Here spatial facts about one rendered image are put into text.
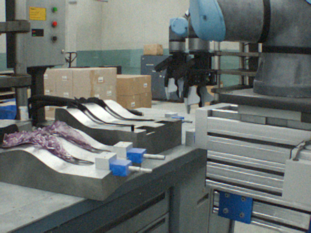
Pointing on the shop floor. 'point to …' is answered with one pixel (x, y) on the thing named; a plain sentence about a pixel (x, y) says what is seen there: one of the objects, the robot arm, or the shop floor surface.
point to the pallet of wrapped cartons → (80, 84)
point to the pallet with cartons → (134, 91)
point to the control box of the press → (40, 43)
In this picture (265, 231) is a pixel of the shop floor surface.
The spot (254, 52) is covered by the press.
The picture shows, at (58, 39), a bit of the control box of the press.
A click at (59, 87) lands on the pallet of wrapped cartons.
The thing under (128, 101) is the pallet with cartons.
